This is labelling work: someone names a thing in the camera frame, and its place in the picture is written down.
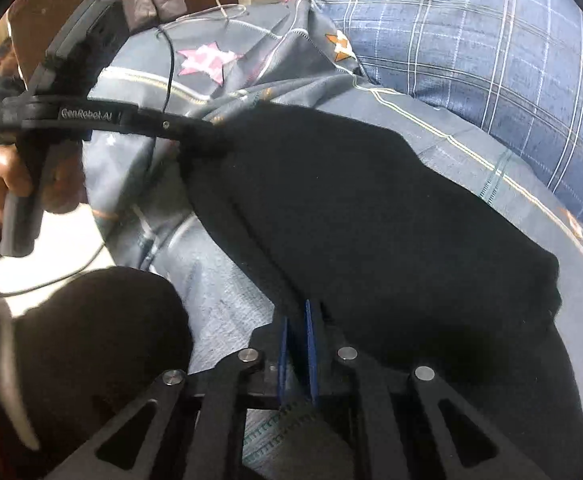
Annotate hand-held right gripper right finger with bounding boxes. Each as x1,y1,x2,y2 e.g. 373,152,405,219
304,300,541,480

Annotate person's left hand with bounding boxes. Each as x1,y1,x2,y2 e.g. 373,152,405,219
0,141,86,228

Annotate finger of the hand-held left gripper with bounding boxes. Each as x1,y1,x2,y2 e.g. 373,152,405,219
136,106,233,162

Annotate person's black-clothed leg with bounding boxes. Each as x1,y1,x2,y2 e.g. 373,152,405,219
0,266,195,480

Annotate black pants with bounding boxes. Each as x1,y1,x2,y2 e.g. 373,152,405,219
178,102,583,480

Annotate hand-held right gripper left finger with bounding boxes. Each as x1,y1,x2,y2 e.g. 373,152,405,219
51,316,290,480

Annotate grey star-printed bed sheet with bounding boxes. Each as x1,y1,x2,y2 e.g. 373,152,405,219
81,0,583,480

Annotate blue plaid pillow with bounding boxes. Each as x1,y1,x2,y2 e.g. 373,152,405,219
296,0,583,247

